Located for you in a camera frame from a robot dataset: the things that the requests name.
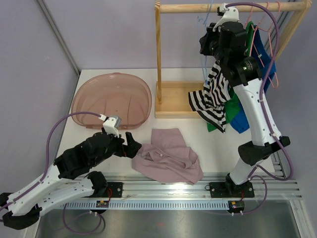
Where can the pink tank top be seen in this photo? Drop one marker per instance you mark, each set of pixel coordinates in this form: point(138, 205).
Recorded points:
point(168, 159)

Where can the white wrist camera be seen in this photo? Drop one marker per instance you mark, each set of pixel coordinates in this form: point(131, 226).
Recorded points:
point(227, 14)
point(111, 124)

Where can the green tank top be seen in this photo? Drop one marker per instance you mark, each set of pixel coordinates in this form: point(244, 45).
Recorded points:
point(235, 115)

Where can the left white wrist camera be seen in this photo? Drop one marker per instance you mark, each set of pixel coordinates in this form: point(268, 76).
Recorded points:
point(111, 124)

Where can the pink hanger under striped top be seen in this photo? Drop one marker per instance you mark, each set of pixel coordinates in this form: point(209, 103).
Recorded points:
point(250, 16)

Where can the left corner aluminium post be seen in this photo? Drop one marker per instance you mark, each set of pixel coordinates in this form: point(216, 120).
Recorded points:
point(58, 36)

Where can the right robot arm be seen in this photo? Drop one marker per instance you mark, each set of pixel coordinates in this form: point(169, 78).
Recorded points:
point(226, 43)

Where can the pink hanger under blue top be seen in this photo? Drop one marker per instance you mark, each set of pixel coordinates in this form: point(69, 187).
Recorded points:
point(259, 50)

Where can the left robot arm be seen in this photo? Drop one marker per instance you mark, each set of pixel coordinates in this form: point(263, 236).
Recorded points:
point(69, 178)

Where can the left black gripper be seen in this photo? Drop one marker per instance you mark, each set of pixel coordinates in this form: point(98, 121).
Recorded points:
point(130, 150)

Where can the white slotted cable duct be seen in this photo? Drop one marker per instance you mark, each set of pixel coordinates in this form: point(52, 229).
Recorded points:
point(148, 205)

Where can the black white striped tank top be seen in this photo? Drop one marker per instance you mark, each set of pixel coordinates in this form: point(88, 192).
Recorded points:
point(209, 102)

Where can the light blue wire hanger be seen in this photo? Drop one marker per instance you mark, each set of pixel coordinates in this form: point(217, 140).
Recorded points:
point(201, 30)

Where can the pink plastic basin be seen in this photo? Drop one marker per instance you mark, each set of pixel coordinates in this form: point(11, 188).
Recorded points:
point(115, 94)

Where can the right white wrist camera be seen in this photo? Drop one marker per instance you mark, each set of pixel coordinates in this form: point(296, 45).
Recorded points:
point(227, 14)

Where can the aluminium rail frame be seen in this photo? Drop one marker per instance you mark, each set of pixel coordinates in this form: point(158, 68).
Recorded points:
point(141, 187)

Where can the wooden clothes rack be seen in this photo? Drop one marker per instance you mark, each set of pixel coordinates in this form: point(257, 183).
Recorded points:
point(172, 96)

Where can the pink hanger under green top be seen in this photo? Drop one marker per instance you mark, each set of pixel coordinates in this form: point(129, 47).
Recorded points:
point(255, 29)

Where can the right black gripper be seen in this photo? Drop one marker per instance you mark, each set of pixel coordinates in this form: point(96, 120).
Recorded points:
point(204, 41)

